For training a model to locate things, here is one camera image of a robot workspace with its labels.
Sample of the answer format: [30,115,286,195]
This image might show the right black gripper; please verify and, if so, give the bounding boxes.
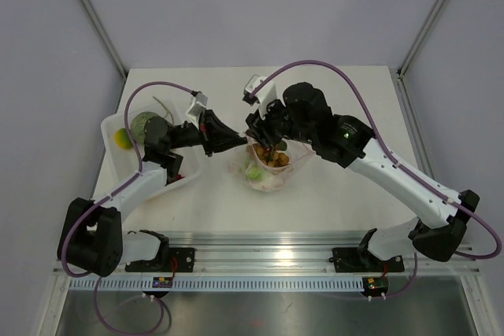
[246,95,317,150]

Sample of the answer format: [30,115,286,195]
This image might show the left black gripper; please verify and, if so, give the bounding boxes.
[168,109,247,157]

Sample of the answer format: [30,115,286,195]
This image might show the brown longan bunch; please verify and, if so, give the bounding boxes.
[252,141,291,168]

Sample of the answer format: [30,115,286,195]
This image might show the clear zip top bag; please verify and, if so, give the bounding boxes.
[227,136,314,192]

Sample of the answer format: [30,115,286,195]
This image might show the green lettuce head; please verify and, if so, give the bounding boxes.
[240,157,264,181]

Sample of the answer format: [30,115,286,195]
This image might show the white cauliflower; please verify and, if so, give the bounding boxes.
[228,161,285,192]

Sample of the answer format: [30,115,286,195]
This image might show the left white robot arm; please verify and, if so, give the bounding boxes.
[57,110,247,278]

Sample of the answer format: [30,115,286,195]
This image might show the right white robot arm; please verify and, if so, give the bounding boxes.
[243,80,479,270]

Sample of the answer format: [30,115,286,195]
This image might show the white plastic food tray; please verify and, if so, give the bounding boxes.
[101,97,203,199]

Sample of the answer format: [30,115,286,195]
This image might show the green broccoli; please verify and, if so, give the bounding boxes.
[130,96,174,145]

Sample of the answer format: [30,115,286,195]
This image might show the yellow lemon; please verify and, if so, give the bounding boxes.
[113,128,133,150]

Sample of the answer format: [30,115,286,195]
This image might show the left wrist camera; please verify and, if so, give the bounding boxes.
[185,91,208,128]

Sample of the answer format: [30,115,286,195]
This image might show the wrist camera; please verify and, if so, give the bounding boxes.
[243,75,277,119]
[185,91,208,128]

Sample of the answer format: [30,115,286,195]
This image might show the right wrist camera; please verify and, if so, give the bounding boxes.
[243,75,277,119]

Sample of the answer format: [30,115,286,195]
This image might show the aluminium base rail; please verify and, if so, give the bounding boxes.
[155,231,480,276]

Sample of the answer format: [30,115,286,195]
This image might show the left aluminium frame post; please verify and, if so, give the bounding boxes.
[78,0,128,82]

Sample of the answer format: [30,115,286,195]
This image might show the aluminium frame post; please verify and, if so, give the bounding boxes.
[397,0,450,79]
[78,0,128,82]

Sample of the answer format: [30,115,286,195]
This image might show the right aluminium frame post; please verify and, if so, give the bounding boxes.
[397,0,450,79]

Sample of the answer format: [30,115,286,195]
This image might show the white slotted cable duct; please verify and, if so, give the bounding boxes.
[70,275,364,293]

